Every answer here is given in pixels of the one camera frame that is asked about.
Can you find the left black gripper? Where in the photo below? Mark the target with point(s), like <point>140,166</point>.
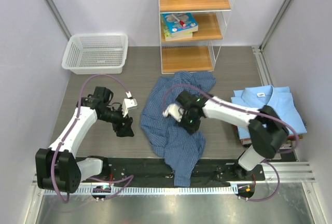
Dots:
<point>125,129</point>

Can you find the black mounting base plate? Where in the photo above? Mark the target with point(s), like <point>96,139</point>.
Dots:
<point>156,173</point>

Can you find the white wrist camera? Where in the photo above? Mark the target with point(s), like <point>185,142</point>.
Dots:
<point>129,103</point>
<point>175,111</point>

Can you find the folded light blue shirt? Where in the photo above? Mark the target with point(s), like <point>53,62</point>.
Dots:
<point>279,98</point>

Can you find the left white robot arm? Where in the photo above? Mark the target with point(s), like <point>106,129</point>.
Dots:
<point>70,138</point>

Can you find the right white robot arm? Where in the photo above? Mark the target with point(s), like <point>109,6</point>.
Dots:
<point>267,131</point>

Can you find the aluminium rail frame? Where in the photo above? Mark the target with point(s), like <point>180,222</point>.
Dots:
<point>268,173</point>

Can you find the white wire wooden shelf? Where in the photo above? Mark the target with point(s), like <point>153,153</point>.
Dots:
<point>200,52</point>

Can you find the red white marker pen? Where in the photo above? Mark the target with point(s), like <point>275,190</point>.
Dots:
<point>182,23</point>

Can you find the white plastic laundry basket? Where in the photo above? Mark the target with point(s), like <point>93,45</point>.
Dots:
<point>96,53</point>

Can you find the green book underneath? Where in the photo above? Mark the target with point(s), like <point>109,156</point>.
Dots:
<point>167,34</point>

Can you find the blue children's book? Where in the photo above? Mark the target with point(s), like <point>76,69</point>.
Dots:
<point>175,28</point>

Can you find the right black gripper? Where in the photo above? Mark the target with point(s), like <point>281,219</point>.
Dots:
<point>191,128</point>

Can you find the folded shirts pile underneath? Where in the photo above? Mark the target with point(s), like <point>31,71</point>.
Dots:
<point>246,139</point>

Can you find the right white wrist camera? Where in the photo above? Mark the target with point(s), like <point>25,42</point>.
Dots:
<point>175,111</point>

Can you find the dark blue checkered shirt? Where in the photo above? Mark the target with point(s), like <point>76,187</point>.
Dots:
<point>179,149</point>

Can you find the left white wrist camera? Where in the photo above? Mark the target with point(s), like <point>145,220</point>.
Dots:
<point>129,103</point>

